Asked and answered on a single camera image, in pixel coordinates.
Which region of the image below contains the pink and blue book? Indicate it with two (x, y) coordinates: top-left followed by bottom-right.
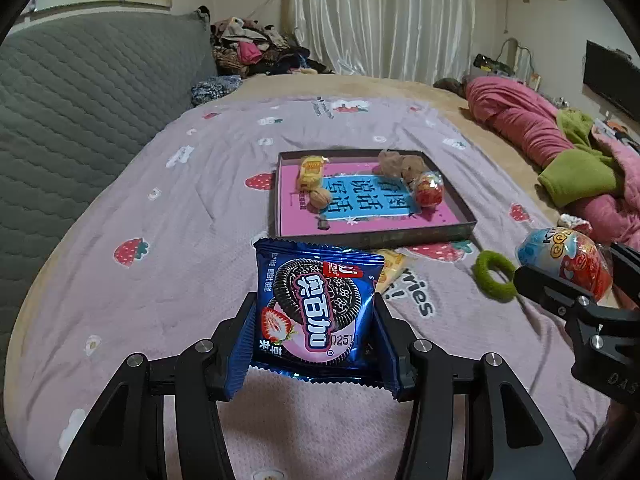
(277, 161), (468, 237)

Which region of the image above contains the blue cookie packet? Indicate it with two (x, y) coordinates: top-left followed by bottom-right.
(223, 237), (402, 402)

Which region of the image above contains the green cloth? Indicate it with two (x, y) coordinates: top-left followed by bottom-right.
(539, 108), (626, 208)

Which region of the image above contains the walnut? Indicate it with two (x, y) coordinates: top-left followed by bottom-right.
(306, 186), (333, 210)

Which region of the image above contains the black television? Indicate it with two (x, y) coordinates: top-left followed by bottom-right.
(584, 40), (640, 121)

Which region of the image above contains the grey quilted headboard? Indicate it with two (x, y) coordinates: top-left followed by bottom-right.
(0, 10), (218, 361)

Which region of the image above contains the yellow snack packet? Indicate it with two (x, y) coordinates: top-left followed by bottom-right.
(296, 155), (331, 191)
(372, 248), (407, 295)

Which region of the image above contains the grey shallow box tray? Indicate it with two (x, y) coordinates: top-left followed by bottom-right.
(270, 148), (477, 251)

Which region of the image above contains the blue and red egg toy packet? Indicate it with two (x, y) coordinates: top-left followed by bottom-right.
(516, 227), (613, 303)

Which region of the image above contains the pile of clothes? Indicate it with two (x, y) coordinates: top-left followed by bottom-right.
(210, 6), (331, 78)

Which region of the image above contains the green hair scrunchie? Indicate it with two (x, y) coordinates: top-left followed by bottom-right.
(474, 251), (521, 303)

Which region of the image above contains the dark brown cloth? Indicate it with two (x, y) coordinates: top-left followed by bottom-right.
(432, 77), (468, 96)

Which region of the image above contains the pink quilt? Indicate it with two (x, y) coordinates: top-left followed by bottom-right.
(465, 76), (640, 251)

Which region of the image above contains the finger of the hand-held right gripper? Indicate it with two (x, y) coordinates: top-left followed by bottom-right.
(607, 242), (640, 311)
(514, 265), (601, 317)

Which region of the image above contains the brown plush toy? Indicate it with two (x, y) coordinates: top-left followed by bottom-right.
(377, 149), (426, 186)

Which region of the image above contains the white curtain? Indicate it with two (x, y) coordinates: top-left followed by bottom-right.
(282, 0), (476, 81)

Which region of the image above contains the black and yellow box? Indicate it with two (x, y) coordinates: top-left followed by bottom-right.
(472, 52), (516, 73)

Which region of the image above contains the small red and white doll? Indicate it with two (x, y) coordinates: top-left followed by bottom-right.
(557, 213), (593, 235)

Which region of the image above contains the pink strawberry printed blanket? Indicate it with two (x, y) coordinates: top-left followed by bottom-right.
(15, 97), (626, 480)

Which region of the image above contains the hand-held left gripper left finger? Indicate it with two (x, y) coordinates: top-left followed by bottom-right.
(54, 291), (258, 480)

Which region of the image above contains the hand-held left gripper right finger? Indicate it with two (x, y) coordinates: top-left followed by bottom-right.
(372, 291), (578, 480)

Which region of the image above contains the blue patterned cloth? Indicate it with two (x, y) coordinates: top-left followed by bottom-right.
(191, 75), (243, 107)

